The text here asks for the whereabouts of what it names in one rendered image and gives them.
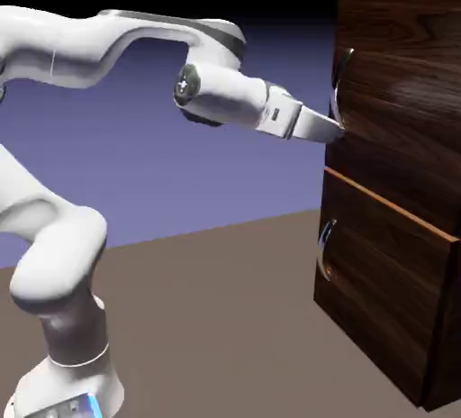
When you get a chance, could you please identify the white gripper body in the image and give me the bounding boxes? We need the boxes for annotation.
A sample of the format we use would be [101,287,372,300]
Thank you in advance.
[290,104,346,144]

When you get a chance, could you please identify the dark wood cabinet door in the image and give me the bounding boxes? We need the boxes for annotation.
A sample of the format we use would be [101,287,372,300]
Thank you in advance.
[324,0,461,237]
[312,167,460,408]

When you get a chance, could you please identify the dark wood cabinet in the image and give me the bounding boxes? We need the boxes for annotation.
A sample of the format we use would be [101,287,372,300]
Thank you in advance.
[312,0,461,413]

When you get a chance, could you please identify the curved silver door handle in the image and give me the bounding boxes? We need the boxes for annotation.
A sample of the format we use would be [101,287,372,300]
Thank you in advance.
[329,47,356,128]
[317,218,338,282]

